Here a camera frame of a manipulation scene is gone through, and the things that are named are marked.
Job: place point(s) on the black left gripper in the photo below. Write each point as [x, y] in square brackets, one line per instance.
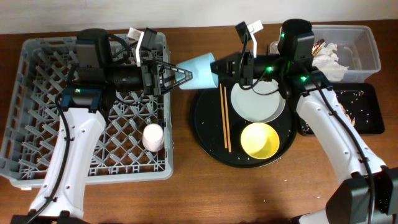
[152, 65]

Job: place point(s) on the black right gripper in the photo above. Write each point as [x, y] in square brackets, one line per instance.
[240, 76]

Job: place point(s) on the light blue plastic cup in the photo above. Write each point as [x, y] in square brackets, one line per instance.
[203, 77]

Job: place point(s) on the pink plastic cup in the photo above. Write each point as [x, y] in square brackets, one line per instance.
[153, 137]

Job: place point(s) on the yellow plastic bowl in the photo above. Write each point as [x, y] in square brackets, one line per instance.
[260, 140]

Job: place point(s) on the food scraps pile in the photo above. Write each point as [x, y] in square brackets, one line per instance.
[352, 120]

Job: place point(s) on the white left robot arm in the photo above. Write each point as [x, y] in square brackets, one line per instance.
[107, 64]

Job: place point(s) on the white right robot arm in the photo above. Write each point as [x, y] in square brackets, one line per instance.
[367, 191]

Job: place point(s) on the grey plastic dishwasher rack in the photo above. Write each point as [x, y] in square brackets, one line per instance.
[29, 125]

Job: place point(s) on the clear plastic waste bin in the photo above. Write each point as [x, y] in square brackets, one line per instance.
[356, 50]

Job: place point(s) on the left wooden chopstick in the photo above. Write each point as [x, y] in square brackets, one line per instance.
[223, 117]

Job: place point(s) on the wooden chopstick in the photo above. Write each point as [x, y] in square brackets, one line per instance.
[223, 117]
[227, 120]

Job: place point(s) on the grey round plate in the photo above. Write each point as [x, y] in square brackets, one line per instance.
[262, 104]

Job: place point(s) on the round black tray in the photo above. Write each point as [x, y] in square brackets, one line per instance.
[206, 124]

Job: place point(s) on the right wooden chopstick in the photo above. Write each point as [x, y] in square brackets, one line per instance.
[227, 120]

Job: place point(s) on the gold foil wrapper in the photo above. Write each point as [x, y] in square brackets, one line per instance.
[317, 47]

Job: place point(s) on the crumpled white tissue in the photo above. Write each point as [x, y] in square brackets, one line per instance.
[327, 62]

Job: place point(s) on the black rectangular tray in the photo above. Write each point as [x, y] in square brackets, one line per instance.
[361, 102]

